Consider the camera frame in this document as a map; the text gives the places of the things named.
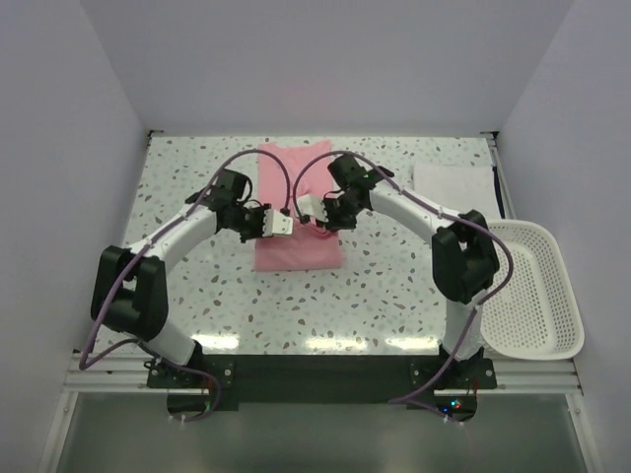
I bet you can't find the pink t shirt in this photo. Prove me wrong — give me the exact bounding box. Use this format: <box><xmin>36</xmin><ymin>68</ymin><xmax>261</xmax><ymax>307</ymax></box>
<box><xmin>254</xmin><ymin>140</ymin><xmax>343</xmax><ymax>272</ymax></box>

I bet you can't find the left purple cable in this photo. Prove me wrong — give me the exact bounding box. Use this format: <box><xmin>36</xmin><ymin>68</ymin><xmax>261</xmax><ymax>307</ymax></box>
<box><xmin>78</xmin><ymin>150</ymin><xmax>295</xmax><ymax>421</ymax></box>

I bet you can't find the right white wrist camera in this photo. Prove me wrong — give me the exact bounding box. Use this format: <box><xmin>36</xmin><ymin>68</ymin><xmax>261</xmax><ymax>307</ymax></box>
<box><xmin>295</xmin><ymin>194</ymin><xmax>328</xmax><ymax>224</ymax></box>

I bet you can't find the white perforated plastic basket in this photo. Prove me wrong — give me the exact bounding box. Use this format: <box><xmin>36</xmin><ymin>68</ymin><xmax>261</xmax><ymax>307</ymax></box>
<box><xmin>481</xmin><ymin>220</ymin><xmax>585</xmax><ymax>361</ymax></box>

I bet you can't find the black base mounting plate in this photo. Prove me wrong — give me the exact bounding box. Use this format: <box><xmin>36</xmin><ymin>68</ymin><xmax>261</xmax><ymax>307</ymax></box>
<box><xmin>144</xmin><ymin>353</ymin><xmax>498</xmax><ymax>421</ymax></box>

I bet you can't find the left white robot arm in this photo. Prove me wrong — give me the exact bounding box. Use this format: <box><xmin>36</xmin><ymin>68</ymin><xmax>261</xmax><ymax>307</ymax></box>
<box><xmin>80</xmin><ymin>169</ymin><xmax>271</xmax><ymax>386</ymax></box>

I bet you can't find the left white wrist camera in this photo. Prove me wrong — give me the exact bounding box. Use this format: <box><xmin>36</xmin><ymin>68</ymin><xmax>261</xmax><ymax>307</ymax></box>
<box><xmin>261</xmin><ymin>208</ymin><xmax>294</xmax><ymax>237</ymax></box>

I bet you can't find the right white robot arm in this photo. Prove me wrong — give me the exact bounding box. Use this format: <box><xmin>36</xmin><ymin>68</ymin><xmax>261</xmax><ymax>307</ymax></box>
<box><xmin>323</xmin><ymin>154</ymin><xmax>500</xmax><ymax>387</ymax></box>

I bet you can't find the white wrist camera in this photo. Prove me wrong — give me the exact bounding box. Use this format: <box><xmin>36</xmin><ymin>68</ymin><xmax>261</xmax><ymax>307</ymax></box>
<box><xmin>261</xmin><ymin>208</ymin><xmax>294</xmax><ymax>237</ymax></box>
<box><xmin>295</xmin><ymin>194</ymin><xmax>328</xmax><ymax>224</ymax></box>

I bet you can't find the white folded t shirt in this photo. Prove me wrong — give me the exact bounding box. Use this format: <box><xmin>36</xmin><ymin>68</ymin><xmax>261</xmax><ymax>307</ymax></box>
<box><xmin>412</xmin><ymin>164</ymin><xmax>501</xmax><ymax>220</ymax></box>

